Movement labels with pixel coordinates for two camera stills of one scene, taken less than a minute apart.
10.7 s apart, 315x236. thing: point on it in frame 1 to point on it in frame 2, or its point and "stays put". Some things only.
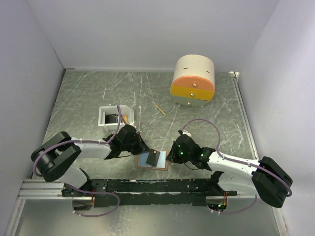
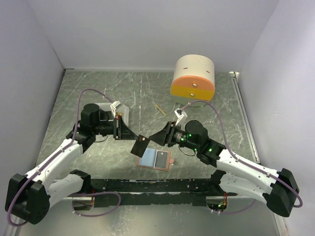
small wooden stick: (165, 114) stays put
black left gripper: (142, 146) to (122, 132)
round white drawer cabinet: (193, 84) stays put
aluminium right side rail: (234, 75) stays put
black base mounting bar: (146, 192) stays put
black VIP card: (153, 157) to (161, 157)
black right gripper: (172, 155) to (168, 132)
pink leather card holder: (162, 162) stays put
